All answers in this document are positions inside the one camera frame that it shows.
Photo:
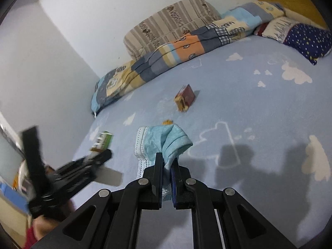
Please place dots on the blue face mask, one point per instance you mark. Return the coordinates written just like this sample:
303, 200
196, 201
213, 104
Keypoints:
146, 147

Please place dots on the striped beige pillow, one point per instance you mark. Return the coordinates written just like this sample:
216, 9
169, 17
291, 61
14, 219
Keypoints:
166, 23

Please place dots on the red garment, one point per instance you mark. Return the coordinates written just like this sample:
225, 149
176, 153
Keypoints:
30, 238

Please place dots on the person's left forearm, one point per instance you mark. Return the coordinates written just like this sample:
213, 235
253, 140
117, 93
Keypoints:
46, 225

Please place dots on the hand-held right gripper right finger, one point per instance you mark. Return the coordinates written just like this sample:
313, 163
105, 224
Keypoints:
174, 184

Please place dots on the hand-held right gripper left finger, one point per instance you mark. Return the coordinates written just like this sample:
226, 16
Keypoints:
157, 179

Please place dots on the brown carton box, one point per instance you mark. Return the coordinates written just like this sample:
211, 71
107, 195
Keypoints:
186, 97

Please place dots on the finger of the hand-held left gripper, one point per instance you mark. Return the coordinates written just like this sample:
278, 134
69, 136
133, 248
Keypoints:
77, 180
90, 159

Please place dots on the white patterned pillow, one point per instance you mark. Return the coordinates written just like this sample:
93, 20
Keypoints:
275, 28

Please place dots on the blue cloud-print bedsheet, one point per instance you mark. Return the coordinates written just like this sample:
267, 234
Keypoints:
259, 103

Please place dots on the green and white carton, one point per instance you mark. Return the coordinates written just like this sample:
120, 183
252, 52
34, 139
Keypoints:
103, 140

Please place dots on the small orange scrap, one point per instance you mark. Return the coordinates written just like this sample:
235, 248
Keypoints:
167, 122

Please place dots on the blue box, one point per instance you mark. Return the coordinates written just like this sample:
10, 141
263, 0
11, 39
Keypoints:
10, 195

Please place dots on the light blue sock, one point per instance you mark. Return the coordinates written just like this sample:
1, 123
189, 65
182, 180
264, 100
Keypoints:
175, 141

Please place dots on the navy starry pillow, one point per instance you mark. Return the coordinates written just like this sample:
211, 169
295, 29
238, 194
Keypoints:
308, 40

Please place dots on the patchwork quilt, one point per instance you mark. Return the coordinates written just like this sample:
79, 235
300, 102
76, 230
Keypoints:
176, 46

